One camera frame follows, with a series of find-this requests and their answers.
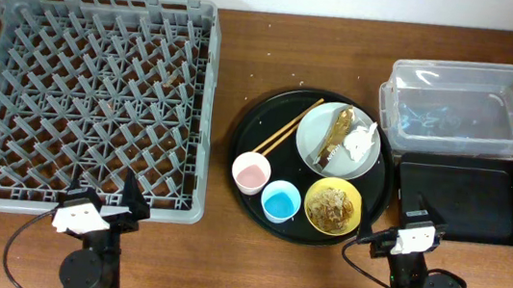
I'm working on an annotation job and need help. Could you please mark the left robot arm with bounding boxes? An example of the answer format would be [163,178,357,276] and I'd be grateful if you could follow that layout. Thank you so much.
[52,170,151,288]

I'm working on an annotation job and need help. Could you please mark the wooden chopstick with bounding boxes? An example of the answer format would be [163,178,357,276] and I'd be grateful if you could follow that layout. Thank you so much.
[260,122,299,157]
[253,98,324,157]

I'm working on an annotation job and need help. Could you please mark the blue plastic cup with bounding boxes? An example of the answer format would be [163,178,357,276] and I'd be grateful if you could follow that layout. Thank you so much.
[261,180,301,224]

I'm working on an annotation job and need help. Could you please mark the round black tray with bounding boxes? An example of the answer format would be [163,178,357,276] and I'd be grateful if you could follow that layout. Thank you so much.
[228,89,395,247]

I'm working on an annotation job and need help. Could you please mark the upper wooden chopstick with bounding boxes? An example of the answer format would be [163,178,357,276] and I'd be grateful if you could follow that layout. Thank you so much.
[253,98,324,157]

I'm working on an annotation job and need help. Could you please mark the white tissue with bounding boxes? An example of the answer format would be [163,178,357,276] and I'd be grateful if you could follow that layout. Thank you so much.
[343,122,377,162]

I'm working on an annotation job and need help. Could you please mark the black rectangular tray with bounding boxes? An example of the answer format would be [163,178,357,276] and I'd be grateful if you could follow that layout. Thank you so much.
[398,152,513,246]

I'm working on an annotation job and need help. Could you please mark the pink plastic cup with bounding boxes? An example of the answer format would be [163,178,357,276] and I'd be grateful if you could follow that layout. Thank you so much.
[231,152,271,196]

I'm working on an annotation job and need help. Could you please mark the gold snack wrapper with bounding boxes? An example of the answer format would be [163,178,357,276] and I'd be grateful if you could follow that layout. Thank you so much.
[315,105,355,170]

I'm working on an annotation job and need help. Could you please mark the lower wooden chopstick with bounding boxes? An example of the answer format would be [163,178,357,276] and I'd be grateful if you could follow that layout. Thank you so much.
[260,122,299,157]

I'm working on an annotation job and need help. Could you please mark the clear plastic bin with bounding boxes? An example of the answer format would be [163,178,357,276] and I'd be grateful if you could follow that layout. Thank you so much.
[378,59,513,160]

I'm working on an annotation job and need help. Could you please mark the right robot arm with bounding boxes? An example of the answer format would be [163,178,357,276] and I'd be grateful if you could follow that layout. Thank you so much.
[355,194,467,288]

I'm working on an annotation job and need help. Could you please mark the grey round plate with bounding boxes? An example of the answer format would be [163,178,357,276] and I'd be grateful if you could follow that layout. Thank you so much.
[295,102,381,180]

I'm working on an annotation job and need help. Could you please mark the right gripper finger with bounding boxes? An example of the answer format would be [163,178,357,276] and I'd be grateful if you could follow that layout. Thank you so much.
[418,193,437,223]
[356,200,372,241]

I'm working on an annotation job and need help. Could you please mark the yellow bowl with food scraps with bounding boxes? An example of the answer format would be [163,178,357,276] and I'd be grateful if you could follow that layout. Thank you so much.
[303,177,363,236]

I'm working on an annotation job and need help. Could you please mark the grey plastic dishwasher rack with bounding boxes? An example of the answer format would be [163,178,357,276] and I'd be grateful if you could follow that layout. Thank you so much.
[0,0,221,224]

